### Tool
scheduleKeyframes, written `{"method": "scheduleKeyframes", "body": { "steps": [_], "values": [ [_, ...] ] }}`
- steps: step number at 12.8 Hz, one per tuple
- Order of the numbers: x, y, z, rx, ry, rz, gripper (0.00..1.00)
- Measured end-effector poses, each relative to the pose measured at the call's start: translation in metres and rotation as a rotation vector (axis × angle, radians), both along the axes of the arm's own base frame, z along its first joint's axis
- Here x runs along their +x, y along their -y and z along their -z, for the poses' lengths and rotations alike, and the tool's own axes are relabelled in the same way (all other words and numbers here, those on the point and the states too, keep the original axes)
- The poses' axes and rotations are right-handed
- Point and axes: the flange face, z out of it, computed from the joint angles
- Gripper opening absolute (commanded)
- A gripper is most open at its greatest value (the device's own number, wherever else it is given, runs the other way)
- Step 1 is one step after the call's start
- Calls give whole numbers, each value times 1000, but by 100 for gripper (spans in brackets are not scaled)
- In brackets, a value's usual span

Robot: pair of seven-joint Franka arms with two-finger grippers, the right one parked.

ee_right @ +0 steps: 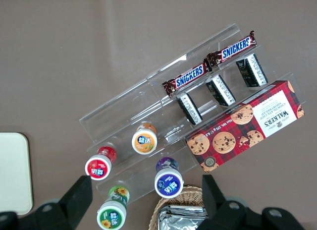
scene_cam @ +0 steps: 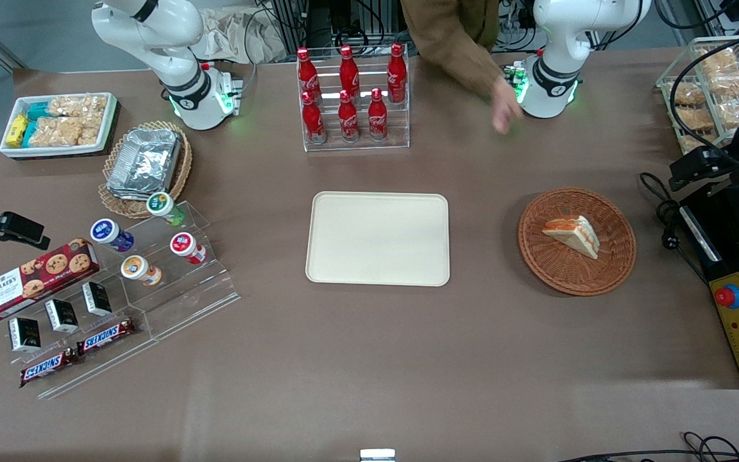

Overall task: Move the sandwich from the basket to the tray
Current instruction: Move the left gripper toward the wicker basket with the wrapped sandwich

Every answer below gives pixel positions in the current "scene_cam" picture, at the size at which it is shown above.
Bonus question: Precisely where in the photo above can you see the triangular sandwich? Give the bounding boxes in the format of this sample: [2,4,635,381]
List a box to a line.
[541,215,600,260]

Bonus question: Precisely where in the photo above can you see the brown sleeved left forearm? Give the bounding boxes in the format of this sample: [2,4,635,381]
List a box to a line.
[400,0,507,98]

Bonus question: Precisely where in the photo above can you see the white rectangular snack tray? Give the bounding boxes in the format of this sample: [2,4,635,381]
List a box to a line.
[0,92,119,160]

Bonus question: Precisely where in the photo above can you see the small light wicker basket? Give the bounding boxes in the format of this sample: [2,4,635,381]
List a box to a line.
[98,121,193,219]

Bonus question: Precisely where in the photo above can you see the large brown wicker basket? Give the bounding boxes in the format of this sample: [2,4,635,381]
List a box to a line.
[518,187,637,296]

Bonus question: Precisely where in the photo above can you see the beige plastic tray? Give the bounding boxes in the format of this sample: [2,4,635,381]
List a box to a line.
[305,191,451,287]

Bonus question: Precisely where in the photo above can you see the person left hand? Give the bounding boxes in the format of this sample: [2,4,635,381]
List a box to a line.
[491,78,525,135]

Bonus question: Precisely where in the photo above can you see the red Walkers cookie box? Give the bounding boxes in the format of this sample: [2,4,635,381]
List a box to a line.
[0,238,101,321]

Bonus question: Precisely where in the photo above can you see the black appliance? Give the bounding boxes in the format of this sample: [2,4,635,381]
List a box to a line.
[677,182,739,389]

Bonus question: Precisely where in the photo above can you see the blue lid yogurt bottle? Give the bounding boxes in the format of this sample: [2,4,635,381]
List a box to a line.
[90,219,135,253]

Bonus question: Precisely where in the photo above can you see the yellow snack packet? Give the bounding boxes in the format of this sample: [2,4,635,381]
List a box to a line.
[5,114,30,148]

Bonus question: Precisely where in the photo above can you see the small black box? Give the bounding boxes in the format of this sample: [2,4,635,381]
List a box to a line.
[81,282,113,317]
[8,317,42,352]
[44,299,80,334]

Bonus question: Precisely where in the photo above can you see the rice cracker bag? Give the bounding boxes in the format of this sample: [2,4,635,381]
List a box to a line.
[28,117,86,149]
[47,94,108,121]

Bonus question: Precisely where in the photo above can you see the teal snack packet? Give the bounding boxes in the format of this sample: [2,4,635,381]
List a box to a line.
[22,101,53,124]

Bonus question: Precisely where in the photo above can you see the orange lid yogurt bottle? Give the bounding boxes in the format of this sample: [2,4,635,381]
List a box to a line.
[120,255,163,287]

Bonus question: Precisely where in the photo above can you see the Snickers bar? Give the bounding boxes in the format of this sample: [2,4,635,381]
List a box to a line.
[20,348,80,388]
[76,319,136,355]

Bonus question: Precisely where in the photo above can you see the stack of foil containers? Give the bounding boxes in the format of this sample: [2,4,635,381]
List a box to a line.
[106,127,182,201]

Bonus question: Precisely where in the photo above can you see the green lid yogurt bottle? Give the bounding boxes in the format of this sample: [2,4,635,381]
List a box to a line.
[146,192,187,227]

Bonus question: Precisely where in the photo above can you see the red lid yogurt bottle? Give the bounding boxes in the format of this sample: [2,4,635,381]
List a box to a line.
[170,232,207,265]

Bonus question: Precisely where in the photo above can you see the clear acrylic stepped display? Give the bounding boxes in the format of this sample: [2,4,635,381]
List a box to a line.
[0,200,242,400]

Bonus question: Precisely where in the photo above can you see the red cola bottle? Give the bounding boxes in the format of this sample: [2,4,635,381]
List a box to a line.
[337,90,361,143]
[368,88,389,142]
[339,45,361,97]
[297,47,321,98]
[302,91,327,144]
[386,42,407,104]

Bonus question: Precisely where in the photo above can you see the clear acrylic bottle rack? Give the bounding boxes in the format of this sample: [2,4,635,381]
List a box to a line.
[296,48,411,153]

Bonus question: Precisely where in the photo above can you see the black power cable with plug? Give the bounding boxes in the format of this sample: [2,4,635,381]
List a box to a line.
[639,171,711,284]

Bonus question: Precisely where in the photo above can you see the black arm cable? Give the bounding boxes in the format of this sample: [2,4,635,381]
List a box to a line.
[668,26,739,169]

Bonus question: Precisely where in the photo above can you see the clear rack with metal frame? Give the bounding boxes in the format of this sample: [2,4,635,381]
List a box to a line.
[656,35,739,155]

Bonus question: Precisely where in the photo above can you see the black floor cables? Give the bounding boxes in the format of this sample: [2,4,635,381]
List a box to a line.
[556,431,739,462]

